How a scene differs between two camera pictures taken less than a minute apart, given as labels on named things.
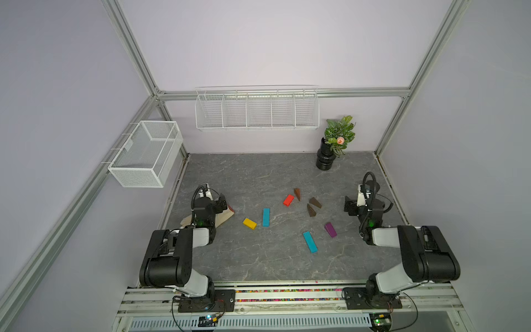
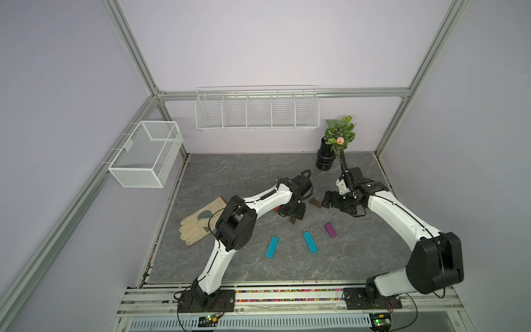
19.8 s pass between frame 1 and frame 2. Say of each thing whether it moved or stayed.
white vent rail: stayed
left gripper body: moved
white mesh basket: stayed
